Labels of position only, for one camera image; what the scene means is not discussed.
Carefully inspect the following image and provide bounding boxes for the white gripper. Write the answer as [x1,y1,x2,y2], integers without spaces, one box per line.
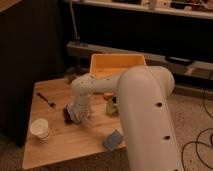
[68,104,92,124]

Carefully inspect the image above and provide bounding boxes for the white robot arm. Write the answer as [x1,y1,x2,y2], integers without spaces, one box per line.
[71,65,184,171]

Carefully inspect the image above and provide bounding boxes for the blue towel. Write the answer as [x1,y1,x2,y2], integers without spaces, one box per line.
[103,130,123,151]

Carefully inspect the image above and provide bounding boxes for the dark grape bunch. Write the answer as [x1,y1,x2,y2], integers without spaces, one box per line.
[63,106,74,125]

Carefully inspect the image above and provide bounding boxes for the dark metal spoon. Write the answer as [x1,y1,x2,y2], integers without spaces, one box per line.
[37,93,56,108]

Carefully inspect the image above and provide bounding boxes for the red small object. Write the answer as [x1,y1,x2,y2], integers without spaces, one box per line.
[103,93,114,100]

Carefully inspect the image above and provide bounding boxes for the green pear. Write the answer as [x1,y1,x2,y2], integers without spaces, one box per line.
[106,100,118,116]

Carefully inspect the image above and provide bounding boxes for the white paper cup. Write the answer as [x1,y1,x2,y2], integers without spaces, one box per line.
[30,118,50,140]

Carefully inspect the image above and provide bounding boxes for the orange plastic bin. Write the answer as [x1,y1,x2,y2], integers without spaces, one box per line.
[90,54,146,78]

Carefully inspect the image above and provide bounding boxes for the long low shelf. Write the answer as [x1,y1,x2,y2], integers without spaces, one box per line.
[66,41,213,79]

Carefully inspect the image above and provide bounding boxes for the metal pole stand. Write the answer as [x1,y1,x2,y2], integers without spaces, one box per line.
[69,0,87,47]

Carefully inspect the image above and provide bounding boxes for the black floor cables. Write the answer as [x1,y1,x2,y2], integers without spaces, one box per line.
[181,71,213,171]

